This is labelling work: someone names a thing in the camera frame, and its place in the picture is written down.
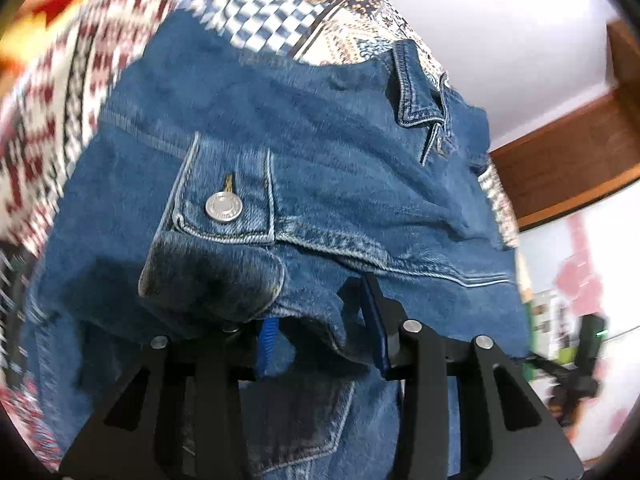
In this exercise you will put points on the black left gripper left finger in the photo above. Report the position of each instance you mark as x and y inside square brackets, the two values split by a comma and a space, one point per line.
[176, 412]

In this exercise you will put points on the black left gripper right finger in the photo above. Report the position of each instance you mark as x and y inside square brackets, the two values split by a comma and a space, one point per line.
[505, 432]

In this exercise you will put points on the blue denim jacket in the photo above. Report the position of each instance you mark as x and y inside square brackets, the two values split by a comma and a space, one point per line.
[224, 187]

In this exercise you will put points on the colourful patchwork bedspread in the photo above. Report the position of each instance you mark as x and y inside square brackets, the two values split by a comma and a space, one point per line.
[53, 111]

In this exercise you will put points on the brown wooden door frame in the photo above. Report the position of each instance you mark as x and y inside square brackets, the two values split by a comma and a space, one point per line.
[583, 156]

